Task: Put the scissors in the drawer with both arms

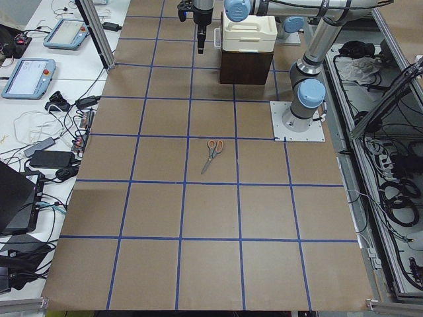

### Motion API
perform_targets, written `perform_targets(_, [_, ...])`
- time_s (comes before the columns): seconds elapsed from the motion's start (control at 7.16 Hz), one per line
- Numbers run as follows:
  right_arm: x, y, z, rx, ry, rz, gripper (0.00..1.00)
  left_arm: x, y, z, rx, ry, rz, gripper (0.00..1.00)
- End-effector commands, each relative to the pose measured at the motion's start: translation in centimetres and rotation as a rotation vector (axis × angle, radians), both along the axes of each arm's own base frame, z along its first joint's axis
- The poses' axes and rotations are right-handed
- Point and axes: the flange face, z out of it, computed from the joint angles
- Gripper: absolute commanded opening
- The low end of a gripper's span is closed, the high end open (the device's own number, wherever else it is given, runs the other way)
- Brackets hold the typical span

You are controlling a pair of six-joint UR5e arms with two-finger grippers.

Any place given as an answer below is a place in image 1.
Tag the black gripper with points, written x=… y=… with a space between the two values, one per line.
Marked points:
x=202 y=16

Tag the white drawer handle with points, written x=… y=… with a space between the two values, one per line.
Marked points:
x=217 y=38

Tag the grey orange handled scissors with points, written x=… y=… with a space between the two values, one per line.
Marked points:
x=215 y=147

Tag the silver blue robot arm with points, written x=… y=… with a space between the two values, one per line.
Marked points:
x=333 y=15
x=308 y=92

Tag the dark brown wooden cabinet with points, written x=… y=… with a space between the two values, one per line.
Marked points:
x=245 y=68

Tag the cream white plastic tray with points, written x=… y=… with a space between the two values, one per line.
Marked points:
x=254 y=34

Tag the black power adapter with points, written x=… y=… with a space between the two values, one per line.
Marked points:
x=111 y=26

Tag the teach pendant far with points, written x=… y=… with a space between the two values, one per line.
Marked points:
x=68 y=34

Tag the teach pendant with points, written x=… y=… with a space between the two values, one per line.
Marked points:
x=68 y=34
x=29 y=79

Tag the crumpled white cloth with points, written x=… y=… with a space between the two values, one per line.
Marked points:
x=360 y=70

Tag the teach pendant near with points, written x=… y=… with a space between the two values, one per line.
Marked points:
x=29 y=79

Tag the black power brick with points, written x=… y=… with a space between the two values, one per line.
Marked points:
x=51 y=159

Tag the black laptop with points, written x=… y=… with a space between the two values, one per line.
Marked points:
x=20 y=194

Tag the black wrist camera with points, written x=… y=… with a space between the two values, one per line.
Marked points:
x=184 y=7

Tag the aluminium frame post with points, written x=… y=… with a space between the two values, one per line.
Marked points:
x=92 y=21

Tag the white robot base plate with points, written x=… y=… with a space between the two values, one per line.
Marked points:
x=287 y=127

